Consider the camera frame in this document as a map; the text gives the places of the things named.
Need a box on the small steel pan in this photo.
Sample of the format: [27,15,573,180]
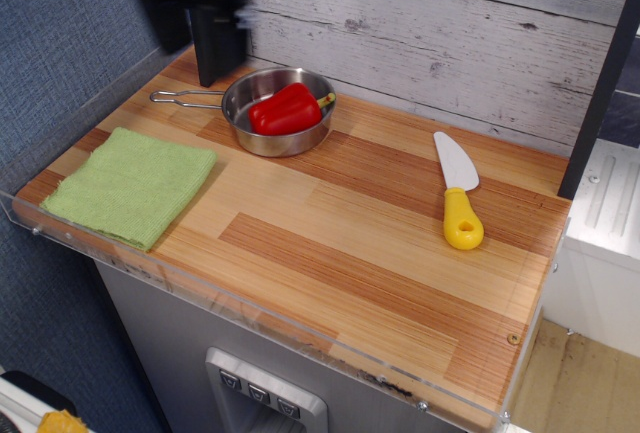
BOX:
[150,67,337,158]

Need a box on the red toy bell pepper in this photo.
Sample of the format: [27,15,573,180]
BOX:
[248,83,336,136]

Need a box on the green cloth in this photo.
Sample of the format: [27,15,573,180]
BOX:
[40,127,217,252]

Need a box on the yellow handled toy knife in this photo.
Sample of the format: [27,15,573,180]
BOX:
[433,131,484,251]

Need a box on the grey toy fridge cabinet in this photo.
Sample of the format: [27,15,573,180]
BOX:
[97,263,459,432]

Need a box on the clear acrylic table guard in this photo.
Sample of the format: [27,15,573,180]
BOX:
[0,22,574,429]

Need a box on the silver dispenser button panel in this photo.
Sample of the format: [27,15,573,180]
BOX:
[205,347,329,432]

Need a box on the white toy sink unit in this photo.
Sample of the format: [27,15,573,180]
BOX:
[541,140,639,356]

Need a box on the left dark grey post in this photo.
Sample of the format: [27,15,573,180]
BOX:
[189,8,248,87]

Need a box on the dark grey post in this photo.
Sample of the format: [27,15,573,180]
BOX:
[558,0,639,200]
[189,8,248,87]

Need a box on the right dark grey post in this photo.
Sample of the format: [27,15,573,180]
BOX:
[558,0,639,200]

